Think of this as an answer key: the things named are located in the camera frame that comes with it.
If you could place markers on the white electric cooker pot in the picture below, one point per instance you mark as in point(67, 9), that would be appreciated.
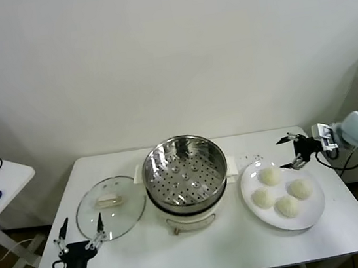
point(190, 221)

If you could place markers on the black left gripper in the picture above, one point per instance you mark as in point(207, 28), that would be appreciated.
point(74, 256)

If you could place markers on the white round plate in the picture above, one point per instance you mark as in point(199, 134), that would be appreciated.
point(308, 216)

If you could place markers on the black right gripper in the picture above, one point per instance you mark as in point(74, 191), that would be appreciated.
point(304, 148)

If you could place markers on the round glass pot lid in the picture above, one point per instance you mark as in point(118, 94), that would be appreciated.
point(118, 221)

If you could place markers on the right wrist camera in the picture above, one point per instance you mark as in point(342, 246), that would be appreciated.
point(324, 137)

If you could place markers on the white steamed baozi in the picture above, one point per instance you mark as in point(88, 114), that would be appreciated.
point(263, 198)
point(287, 207)
point(270, 175)
point(300, 189)

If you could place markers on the white x-leg side table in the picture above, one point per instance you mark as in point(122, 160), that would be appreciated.
point(9, 176)

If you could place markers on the perforated steel steamer basket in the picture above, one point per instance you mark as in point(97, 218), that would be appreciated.
point(205, 183)

